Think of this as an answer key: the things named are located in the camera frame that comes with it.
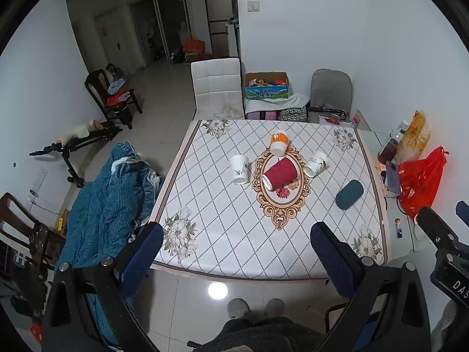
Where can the white padded chair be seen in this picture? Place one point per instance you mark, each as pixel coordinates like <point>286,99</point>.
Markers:
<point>216,84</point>

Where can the yellow snack bag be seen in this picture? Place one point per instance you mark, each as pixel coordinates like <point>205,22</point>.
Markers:
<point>414,135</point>

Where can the white side table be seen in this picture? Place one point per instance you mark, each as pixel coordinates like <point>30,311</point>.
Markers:
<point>370,143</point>

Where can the red plastic bag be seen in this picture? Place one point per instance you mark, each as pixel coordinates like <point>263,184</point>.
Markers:
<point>419,179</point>

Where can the orange and white cup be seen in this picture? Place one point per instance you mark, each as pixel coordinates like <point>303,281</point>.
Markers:
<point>279,143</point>

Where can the white wall switch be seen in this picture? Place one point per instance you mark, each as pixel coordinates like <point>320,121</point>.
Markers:
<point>254,6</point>

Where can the pink storage box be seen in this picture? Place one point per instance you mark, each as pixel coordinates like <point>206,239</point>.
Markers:
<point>261,115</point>

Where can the dark teal oval case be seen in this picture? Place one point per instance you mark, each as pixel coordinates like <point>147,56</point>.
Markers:
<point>350,194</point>

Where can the blue quilted jacket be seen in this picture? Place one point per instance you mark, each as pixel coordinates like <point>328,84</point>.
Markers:
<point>106,205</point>

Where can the dark wooden armchair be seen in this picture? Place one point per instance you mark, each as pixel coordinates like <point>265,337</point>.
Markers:
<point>22,223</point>

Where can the diamond pattern floral tablecloth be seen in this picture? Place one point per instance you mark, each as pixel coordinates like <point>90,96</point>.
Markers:
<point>220,220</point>

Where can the grey slipper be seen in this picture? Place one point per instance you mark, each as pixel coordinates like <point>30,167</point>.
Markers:
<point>238,308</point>
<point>274,306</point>

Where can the plain white paper cup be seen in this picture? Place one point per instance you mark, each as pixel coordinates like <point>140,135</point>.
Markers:
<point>240,168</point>

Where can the white cloth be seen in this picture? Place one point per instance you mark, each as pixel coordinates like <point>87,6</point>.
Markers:
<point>293,101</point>

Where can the jar with brown contents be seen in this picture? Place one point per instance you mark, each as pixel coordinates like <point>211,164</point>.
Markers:
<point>387,152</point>

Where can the clear plastic bottle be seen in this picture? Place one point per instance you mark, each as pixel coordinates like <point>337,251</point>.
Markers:
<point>399,130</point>

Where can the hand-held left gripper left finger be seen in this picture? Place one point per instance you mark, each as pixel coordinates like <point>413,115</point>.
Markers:
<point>143,253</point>

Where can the grey office chair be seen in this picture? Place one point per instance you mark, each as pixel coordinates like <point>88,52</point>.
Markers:
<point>329,88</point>

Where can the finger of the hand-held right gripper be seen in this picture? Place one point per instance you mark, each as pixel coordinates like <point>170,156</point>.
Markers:
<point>463,212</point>
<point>438,227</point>

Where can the white cup with leaf print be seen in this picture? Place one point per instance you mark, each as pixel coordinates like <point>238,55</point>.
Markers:
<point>316,163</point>

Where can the refrigerator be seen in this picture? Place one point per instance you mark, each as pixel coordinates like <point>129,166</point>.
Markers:
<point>220,22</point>

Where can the red paper cup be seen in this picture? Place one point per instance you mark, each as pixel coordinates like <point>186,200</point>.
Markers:
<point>278,178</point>

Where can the patterned bag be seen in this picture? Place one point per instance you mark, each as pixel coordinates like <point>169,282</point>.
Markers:
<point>292,113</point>

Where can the small dark card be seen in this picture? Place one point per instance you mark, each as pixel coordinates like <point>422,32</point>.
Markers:
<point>398,228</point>

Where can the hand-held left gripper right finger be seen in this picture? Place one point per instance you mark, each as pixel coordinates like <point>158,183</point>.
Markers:
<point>331,260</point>

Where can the dark wooden chair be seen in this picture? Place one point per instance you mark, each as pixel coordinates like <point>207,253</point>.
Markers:
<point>99,88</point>

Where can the yellow tool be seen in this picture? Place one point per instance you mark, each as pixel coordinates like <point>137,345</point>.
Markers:
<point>60,225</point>

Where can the cardboard box with blue print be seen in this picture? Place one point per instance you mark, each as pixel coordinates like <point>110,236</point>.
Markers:
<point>267,86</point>

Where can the black exercise bench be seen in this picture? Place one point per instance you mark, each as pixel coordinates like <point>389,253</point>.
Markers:
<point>73,146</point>

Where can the person's legs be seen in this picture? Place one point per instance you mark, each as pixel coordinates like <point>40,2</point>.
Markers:
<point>263,335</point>

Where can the pile of clothes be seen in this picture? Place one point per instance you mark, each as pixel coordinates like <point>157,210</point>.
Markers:
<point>117,88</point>

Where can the orange crate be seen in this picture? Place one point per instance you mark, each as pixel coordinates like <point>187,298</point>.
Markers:
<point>193,45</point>

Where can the person's right forearm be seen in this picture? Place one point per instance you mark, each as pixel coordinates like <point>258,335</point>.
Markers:
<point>452,324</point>

